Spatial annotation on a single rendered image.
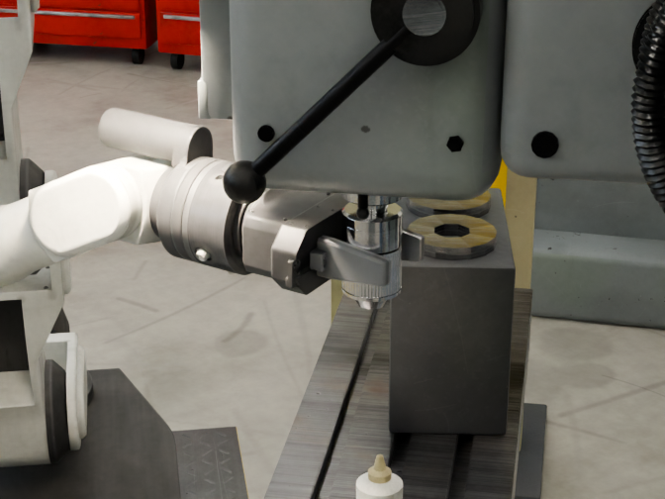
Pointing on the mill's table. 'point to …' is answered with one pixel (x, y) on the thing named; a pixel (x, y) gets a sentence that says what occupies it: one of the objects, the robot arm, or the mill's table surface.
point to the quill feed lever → (423, 13)
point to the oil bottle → (379, 482)
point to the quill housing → (365, 103)
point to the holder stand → (453, 320)
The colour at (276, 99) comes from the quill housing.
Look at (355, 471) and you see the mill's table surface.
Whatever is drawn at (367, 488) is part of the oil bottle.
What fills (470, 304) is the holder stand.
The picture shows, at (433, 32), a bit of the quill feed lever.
